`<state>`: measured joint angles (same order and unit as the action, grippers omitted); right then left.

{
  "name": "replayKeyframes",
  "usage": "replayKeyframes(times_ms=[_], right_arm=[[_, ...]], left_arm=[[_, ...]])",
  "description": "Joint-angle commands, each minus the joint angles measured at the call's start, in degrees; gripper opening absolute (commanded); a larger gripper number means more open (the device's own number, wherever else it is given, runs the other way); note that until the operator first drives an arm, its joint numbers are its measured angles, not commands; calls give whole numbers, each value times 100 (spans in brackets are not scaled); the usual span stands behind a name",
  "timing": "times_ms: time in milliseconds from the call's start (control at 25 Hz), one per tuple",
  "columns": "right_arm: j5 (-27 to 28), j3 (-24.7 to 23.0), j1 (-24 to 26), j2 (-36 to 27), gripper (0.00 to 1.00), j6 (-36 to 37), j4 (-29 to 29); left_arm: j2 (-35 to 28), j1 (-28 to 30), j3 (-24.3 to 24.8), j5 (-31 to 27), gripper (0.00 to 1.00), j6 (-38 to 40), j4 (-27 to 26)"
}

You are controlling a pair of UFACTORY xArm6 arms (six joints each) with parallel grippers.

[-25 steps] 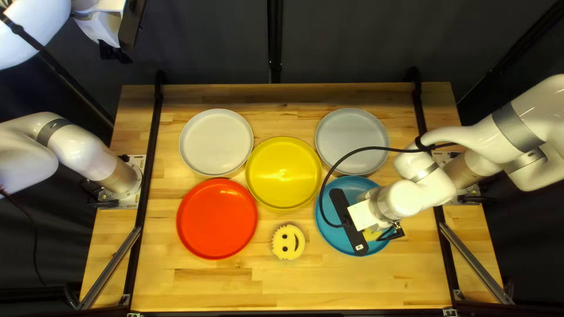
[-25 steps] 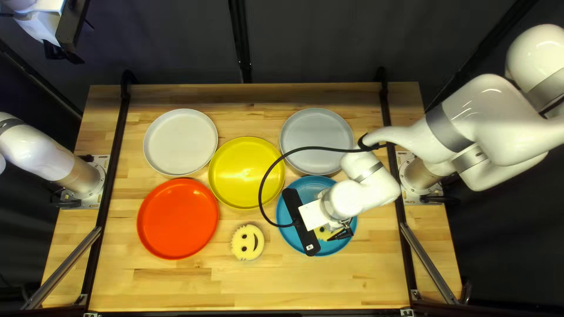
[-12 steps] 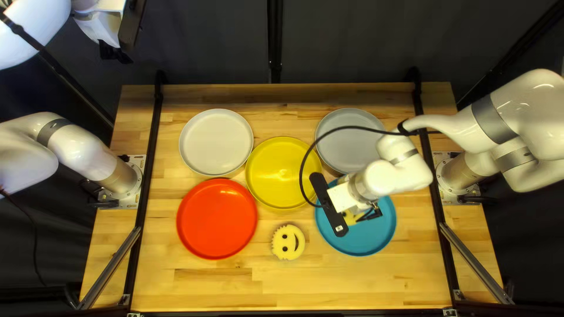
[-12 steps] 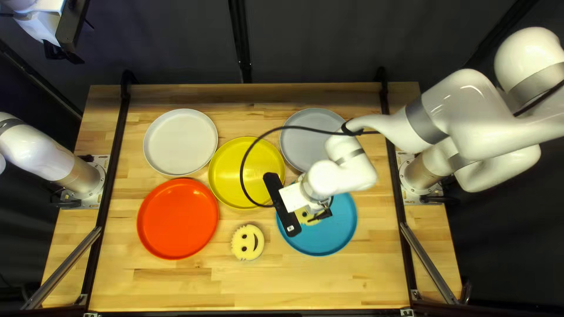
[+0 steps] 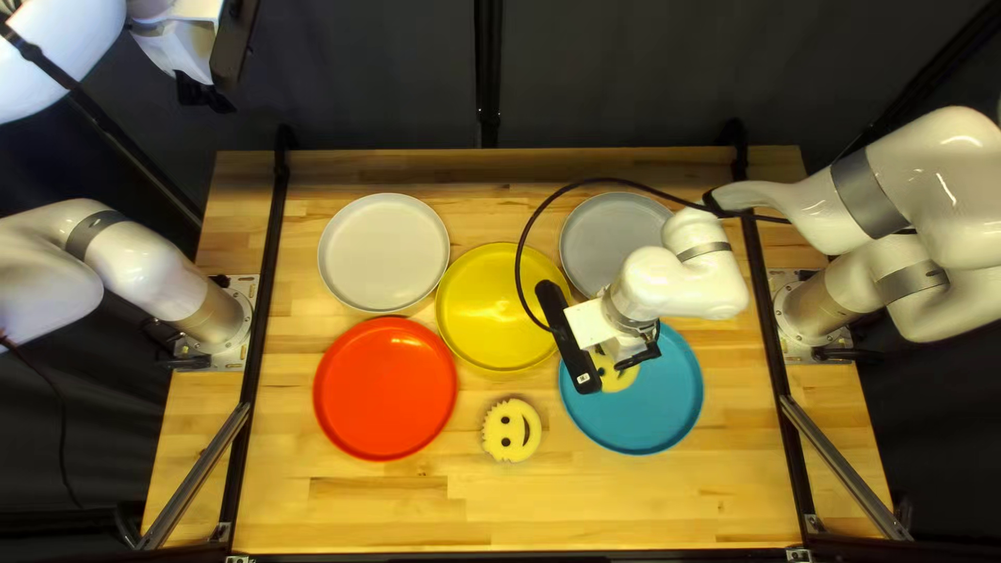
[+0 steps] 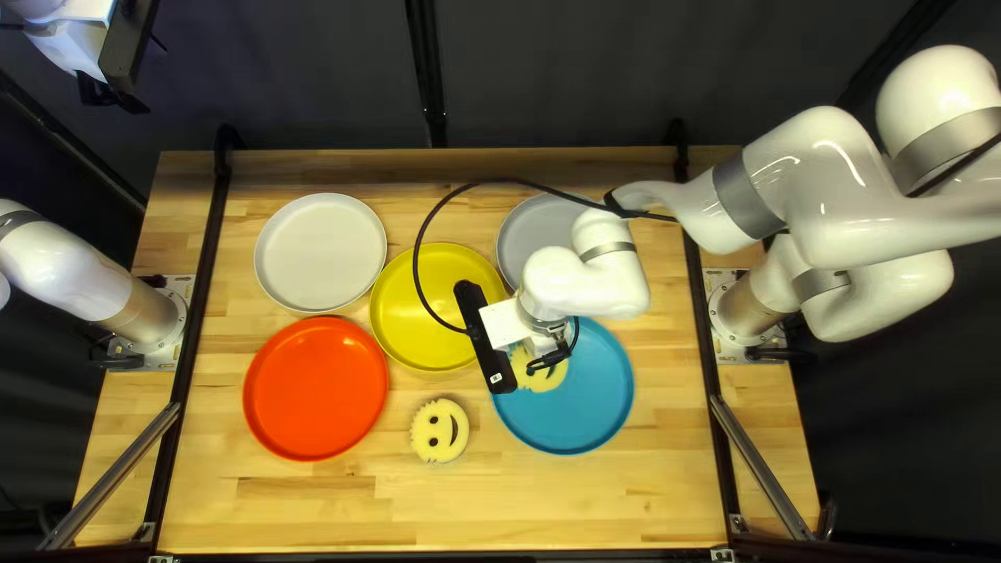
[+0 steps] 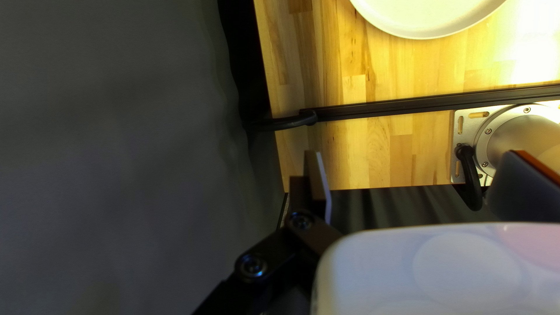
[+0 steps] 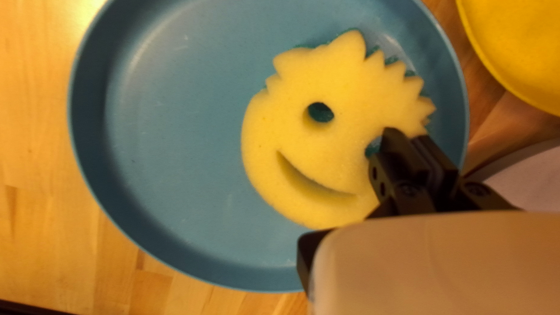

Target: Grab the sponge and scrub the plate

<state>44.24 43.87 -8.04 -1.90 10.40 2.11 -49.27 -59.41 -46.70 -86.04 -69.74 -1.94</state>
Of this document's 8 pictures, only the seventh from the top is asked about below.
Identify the black frame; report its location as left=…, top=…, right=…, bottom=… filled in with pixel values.
left=217, top=0, right=560, bottom=133

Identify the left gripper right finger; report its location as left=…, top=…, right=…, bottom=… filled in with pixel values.
left=486, top=150, right=560, bottom=222

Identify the black base cable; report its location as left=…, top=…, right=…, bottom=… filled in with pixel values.
left=454, top=144, right=484, bottom=212

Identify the light grey round plate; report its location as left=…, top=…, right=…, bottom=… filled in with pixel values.
left=349, top=0, right=508, bottom=40

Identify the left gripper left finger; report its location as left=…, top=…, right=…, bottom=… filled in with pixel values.
left=191, top=150, right=344, bottom=315

